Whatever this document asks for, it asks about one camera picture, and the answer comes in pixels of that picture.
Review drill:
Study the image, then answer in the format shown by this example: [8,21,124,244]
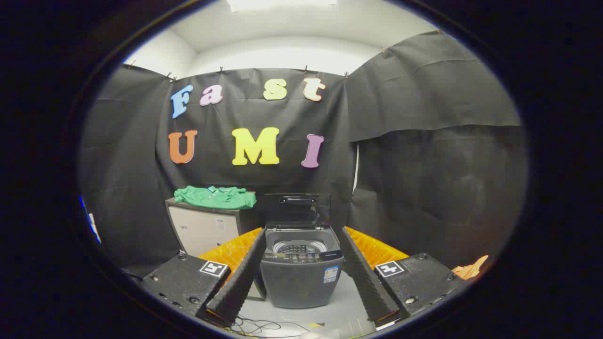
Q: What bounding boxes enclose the grey filing cabinet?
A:
[165,191,267,302]

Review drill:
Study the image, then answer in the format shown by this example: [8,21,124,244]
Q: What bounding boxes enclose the dark grey washing machine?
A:
[259,224,345,309]

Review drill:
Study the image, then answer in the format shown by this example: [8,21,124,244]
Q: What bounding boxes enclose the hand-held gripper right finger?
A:
[338,226,464,325]

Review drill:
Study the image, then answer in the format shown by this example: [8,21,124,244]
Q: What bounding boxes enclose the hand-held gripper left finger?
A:
[141,227,267,328]

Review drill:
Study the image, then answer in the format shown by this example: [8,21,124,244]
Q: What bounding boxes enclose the green polo shirt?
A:
[174,185,257,210]

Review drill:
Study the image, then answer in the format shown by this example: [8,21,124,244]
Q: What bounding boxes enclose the blue and white object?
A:
[79,195,102,244]

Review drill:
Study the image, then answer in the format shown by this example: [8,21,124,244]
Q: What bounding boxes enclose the ceiling light panel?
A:
[228,0,337,12]

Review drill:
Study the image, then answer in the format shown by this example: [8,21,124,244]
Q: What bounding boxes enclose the orange crumpled sheet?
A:
[452,255,489,281]

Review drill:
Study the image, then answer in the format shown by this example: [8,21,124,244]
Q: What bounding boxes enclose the dark washing machine lid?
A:
[263,193,332,229]

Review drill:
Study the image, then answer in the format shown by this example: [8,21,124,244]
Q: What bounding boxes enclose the black floor cables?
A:
[231,315,311,338]

